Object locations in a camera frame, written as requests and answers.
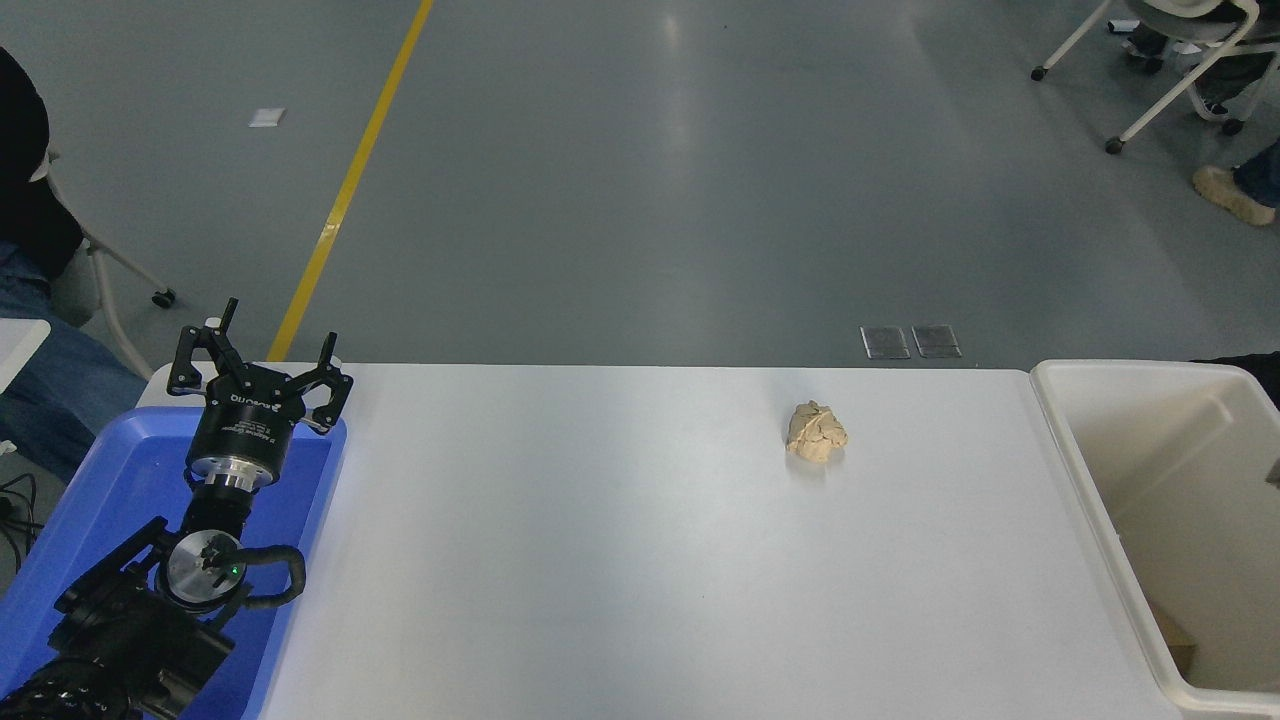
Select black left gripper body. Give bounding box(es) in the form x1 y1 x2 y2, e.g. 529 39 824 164
187 364 326 467

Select metal floor socket plate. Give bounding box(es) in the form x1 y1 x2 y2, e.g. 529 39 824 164
860 325 912 361
911 323 963 360

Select blue plastic tray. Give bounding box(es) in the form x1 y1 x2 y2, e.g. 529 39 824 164
0 404 349 720

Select person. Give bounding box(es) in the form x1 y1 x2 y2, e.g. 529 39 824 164
0 44 153 483
1120 0 1280 138
1191 136 1280 228

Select small white side table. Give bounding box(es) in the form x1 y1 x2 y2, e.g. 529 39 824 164
0 317 53 394

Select crumpled tan paper ball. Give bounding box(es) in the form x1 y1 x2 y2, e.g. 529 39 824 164
785 400 850 464

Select large pale plastic bin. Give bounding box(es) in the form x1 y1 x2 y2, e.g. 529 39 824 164
1029 358 1280 718

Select white frame wheeled chair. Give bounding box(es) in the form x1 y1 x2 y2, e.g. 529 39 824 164
1029 0 1280 157
44 150 180 380

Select black cables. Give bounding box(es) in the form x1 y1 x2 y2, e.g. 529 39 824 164
0 471 44 573

